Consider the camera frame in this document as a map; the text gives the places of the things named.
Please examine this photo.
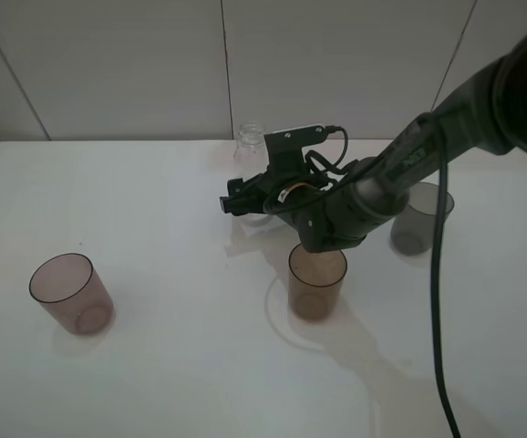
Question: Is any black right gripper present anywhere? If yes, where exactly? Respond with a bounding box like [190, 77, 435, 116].
[220, 168, 368, 253]

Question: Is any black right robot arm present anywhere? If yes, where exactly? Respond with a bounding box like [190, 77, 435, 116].
[220, 36, 527, 253]

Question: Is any brown translucent middle cup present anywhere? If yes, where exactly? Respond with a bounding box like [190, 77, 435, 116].
[288, 244, 348, 322]

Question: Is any brown translucent cup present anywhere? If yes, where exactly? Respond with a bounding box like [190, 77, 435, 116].
[28, 253, 114, 336]
[288, 244, 348, 322]

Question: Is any grey translucent plastic cup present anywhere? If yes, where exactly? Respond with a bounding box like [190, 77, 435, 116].
[390, 182, 439, 256]

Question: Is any brown translucent left cup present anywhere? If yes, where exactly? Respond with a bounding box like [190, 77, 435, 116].
[28, 253, 114, 336]

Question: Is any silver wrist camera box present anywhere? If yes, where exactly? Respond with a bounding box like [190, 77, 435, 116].
[263, 124, 328, 166]

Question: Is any black camera cable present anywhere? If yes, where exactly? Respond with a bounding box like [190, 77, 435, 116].
[306, 123, 463, 438]

